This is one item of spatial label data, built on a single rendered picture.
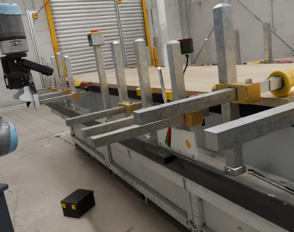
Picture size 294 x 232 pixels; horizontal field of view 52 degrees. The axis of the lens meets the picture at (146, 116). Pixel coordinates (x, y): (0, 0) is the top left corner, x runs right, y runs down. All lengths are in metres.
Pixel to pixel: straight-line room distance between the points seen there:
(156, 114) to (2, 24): 0.65
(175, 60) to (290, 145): 0.46
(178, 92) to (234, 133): 0.60
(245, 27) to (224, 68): 8.99
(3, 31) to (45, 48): 7.92
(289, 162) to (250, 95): 0.34
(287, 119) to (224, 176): 0.41
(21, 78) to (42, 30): 7.96
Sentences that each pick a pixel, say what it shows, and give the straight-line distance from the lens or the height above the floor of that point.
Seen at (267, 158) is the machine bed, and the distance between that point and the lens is 1.12.
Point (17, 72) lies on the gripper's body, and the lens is 1.12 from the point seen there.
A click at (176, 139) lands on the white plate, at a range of 1.11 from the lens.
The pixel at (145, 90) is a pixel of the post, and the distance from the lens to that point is 1.26.
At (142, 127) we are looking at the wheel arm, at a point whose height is 0.85.
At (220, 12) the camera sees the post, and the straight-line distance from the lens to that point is 0.84.
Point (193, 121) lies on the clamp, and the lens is 1.01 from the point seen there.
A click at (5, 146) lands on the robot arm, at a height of 0.76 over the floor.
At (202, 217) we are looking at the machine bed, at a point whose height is 0.21.
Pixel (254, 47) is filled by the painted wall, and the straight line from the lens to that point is 9.67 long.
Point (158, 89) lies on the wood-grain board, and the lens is 1.48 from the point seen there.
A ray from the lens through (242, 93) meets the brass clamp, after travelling 0.80.
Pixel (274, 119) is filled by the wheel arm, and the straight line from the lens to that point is 0.53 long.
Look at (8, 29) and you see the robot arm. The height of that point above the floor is 1.22.
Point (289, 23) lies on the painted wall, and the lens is 9.04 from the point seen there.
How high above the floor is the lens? 1.09
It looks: 12 degrees down
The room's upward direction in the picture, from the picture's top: 8 degrees counter-clockwise
